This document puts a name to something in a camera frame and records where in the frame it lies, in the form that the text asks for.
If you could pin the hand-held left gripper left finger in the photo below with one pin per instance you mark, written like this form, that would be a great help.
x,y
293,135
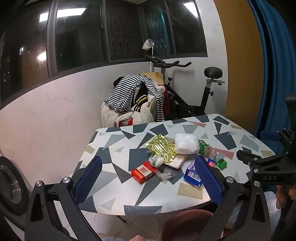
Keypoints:
x,y
89,178

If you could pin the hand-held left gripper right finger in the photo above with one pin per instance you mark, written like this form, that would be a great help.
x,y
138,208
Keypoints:
x,y
209,178

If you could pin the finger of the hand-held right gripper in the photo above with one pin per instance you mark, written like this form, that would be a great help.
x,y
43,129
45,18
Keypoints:
x,y
269,136
247,156

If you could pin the green and gold packet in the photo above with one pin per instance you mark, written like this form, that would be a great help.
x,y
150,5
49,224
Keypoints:
x,y
203,146

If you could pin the clear plastic wrapper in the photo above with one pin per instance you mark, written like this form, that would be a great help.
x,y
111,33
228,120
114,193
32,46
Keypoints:
x,y
166,176

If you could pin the person's right hand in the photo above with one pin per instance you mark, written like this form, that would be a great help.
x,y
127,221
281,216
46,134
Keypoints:
x,y
281,197

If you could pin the small red and blue packet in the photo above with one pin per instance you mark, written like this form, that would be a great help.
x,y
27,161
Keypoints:
x,y
210,162

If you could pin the blue carton box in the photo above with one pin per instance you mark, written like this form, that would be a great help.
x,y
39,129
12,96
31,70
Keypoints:
x,y
190,173

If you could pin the small green crumpled wrapper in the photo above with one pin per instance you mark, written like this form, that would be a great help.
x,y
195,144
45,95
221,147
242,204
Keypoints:
x,y
222,164

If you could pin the person's fuzzy light clothing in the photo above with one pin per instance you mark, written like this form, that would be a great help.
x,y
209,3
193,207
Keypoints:
x,y
270,201

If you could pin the pale pink crumpled wrapper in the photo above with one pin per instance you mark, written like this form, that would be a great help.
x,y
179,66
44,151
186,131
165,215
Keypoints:
x,y
211,152

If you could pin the white plastic bag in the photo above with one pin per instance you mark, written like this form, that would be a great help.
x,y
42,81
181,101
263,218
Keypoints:
x,y
186,143

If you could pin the red cardboard box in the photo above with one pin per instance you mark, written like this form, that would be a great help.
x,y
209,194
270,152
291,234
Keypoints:
x,y
143,173

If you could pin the white and green crumpled wrapper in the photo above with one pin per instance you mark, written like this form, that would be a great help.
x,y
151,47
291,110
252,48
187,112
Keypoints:
x,y
157,160

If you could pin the shiny gold foil wrapper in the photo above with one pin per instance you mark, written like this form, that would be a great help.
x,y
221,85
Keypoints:
x,y
159,146

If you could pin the black exercise bike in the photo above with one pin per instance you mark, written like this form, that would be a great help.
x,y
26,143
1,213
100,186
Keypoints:
x,y
205,97

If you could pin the washing machine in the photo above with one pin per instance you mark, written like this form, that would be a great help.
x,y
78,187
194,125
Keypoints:
x,y
11,185

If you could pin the blue curtain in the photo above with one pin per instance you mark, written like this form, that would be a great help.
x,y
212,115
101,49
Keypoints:
x,y
277,58

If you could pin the red cloth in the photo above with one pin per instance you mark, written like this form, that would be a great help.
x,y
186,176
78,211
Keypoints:
x,y
167,97

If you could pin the black and white striped shirt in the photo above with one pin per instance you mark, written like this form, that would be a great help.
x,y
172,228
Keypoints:
x,y
124,92

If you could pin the black and yellow striped garment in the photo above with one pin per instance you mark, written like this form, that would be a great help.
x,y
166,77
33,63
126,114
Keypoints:
x,y
141,100

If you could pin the tan board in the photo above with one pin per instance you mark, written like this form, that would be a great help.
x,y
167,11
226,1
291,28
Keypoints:
x,y
153,77

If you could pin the dark framed window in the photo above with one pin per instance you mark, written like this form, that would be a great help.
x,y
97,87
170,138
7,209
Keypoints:
x,y
76,34

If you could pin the white bag on pole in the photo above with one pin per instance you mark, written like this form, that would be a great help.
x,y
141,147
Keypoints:
x,y
148,44

